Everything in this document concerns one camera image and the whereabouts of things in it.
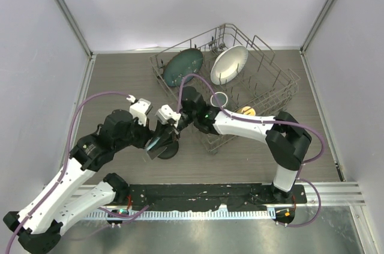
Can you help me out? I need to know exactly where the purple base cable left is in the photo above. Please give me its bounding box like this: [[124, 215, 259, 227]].
[[98, 204, 151, 226]]

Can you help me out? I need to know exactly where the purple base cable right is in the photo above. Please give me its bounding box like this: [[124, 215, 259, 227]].
[[275, 177, 323, 228]]

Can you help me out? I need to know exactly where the teal ceramic plate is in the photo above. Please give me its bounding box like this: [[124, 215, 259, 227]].
[[163, 49, 204, 87]]

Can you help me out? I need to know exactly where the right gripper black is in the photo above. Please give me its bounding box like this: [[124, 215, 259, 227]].
[[149, 107, 197, 150]]

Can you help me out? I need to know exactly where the dark green mug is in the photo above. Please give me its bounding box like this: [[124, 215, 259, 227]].
[[210, 92, 229, 108]]

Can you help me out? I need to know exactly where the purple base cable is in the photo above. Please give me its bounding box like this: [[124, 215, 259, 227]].
[[98, 204, 151, 226], [275, 177, 323, 228]]

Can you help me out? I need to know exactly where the white slotted cable duct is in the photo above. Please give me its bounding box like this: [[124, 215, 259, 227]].
[[80, 209, 276, 221]]

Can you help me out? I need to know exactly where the black phone stand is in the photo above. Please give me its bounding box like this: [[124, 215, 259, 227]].
[[158, 142, 179, 160]]

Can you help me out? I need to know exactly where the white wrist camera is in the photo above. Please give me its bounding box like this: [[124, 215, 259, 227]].
[[155, 104, 181, 125], [126, 95, 152, 126]]

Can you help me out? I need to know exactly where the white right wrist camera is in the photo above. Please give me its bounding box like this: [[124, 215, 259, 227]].
[[155, 104, 181, 125]]

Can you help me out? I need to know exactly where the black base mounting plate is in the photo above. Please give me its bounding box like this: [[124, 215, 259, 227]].
[[127, 183, 307, 212]]

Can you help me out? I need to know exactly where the grey wire dish rack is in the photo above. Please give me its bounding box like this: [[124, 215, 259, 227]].
[[149, 23, 301, 156]]

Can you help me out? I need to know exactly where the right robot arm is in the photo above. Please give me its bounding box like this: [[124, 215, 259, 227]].
[[146, 86, 312, 203]]

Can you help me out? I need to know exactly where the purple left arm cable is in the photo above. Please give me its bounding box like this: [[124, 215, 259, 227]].
[[5, 91, 130, 254]]

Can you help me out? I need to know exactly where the black smartphone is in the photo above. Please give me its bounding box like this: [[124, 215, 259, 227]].
[[145, 137, 167, 160]]

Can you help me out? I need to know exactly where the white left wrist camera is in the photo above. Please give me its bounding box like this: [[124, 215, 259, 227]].
[[126, 95, 152, 126]]

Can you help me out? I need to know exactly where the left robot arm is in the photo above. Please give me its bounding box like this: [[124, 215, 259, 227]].
[[3, 110, 152, 253]]

